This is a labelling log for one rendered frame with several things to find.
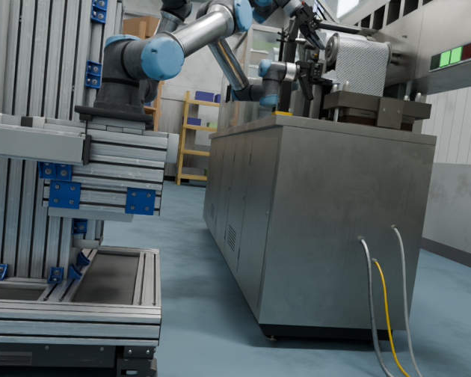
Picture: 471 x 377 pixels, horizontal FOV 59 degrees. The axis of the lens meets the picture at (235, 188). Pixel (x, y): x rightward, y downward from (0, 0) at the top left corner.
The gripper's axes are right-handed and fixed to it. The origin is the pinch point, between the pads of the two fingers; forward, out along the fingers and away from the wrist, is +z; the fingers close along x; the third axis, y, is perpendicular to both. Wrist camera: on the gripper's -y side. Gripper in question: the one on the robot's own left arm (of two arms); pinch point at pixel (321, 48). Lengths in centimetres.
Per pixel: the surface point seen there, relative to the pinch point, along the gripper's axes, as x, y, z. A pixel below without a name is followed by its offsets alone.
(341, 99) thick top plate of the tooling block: -28.0, -19.4, 17.5
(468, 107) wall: 172, 147, 150
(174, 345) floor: -33, -131, 38
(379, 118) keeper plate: -30.0, -13.4, 33.2
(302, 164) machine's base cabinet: -34, -49, 24
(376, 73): -8.3, 8.2, 24.4
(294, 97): 66, -4, 16
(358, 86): -8.3, -1.8, 22.8
